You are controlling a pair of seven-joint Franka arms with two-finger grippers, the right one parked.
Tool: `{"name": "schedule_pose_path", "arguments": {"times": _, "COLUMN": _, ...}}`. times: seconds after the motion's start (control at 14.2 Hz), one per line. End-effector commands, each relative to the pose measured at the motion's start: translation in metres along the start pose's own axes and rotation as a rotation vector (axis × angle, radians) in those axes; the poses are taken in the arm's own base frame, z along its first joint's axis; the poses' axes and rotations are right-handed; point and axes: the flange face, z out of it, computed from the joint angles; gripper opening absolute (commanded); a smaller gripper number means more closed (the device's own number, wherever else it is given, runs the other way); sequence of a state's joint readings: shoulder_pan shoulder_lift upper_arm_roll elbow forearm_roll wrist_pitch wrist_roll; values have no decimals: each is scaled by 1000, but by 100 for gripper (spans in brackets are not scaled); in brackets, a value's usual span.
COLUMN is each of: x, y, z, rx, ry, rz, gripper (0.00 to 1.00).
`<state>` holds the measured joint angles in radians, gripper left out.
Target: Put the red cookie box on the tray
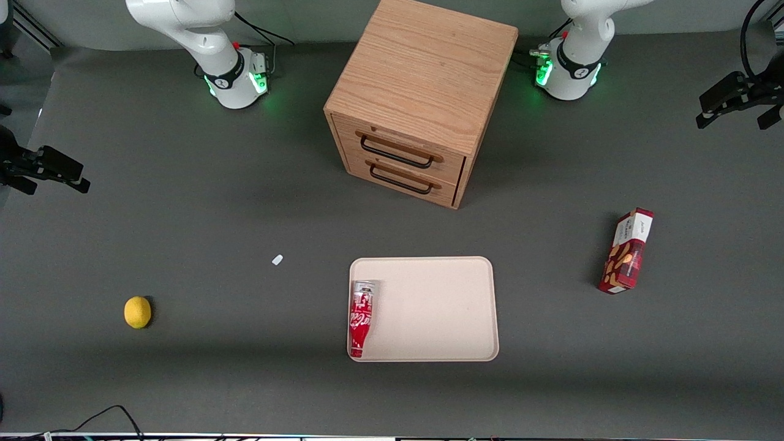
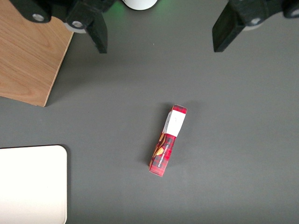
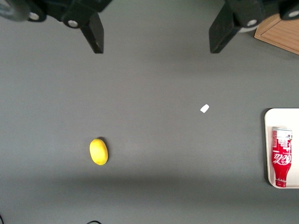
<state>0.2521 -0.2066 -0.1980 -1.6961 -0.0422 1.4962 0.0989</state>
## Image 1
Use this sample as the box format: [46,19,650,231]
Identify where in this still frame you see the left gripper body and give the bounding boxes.
[741,69,784,112]

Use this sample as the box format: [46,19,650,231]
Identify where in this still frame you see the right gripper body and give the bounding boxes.
[0,126,41,184]

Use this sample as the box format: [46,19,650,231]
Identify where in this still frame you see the red cookie box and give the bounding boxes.
[598,207,655,295]

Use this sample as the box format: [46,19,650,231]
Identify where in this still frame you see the beige plastic tray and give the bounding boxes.
[348,256,500,363]

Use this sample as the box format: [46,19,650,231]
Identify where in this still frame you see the yellow lemon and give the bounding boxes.
[124,296,153,330]

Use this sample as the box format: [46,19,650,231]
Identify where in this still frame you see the wooden drawer front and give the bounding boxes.
[344,152,461,208]
[331,114,467,185]

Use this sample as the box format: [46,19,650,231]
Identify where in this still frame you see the wooden drawer cabinet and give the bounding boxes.
[323,0,519,211]

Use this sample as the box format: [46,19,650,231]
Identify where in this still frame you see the red cola can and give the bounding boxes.
[348,280,382,359]

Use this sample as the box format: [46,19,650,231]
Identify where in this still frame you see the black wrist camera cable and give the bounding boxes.
[739,0,770,81]

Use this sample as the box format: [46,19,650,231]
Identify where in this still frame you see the aluminium frame rail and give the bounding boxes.
[11,0,63,51]

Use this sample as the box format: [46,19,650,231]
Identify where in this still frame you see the black arm base cable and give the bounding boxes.
[234,11,295,47]

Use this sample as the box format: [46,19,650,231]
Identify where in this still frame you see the black table edge cable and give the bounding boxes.
[49,405,143,440]

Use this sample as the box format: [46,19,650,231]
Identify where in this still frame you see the black drawer handle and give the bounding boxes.
[360,135,435,170]
[369,164,434,196]

